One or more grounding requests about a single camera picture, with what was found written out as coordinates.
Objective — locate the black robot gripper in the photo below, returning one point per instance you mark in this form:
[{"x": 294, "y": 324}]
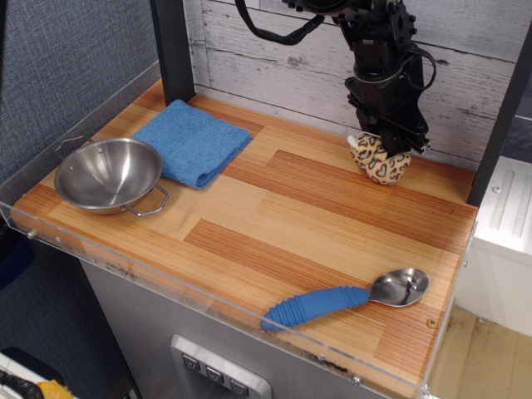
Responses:
[{"x": 387, "y": 101}]

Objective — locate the leopard print plush toy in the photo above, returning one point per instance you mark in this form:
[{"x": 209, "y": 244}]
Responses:
[{"x": 370, "y": 156}]

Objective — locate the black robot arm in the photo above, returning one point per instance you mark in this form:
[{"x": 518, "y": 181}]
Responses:
[{"x": 377, "y": 31}]

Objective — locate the white grooved side unit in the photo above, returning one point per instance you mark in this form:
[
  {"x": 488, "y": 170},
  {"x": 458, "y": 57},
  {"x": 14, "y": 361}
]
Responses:
[{"x": 495, "y": 282}]

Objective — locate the folded blue towel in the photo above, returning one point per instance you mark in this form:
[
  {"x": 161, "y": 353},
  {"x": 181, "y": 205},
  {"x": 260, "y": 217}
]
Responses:
[{"x": 194, "y": 146}]

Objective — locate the clear acrylic table guard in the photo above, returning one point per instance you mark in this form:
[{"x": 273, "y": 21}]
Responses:
[{"x": 293, "y": 213}]

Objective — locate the grey cabinet with dispenser panel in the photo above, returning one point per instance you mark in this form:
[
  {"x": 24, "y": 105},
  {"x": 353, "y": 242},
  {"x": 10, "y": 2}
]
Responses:
[{"x": 199, "y": 336}]

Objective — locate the yellow object bottom left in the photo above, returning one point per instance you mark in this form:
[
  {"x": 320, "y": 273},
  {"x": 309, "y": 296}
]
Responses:
[{"x": 51, "y": 390}]

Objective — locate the dark grey right post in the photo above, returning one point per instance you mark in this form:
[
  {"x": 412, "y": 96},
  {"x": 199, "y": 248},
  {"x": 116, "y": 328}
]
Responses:
[{"x": 503, "y": 122}]

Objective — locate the dark grey post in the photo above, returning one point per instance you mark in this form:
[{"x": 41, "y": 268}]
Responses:
[
  {"x": 171, "y": 36},
  {"x": 503, "y": 122}
]

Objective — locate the blue handled metal spoon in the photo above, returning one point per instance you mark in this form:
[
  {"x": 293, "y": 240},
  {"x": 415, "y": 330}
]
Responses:
[{"x": 396, "y": 289}]

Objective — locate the dark grey left post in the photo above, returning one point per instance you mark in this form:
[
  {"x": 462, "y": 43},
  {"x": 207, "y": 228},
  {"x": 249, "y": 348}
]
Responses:
[{"x": 171, "y": 36}]

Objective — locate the stainless steel bowl with handles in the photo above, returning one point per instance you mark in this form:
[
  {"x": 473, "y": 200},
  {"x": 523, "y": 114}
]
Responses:
[{"x": 111, "y": 176}]

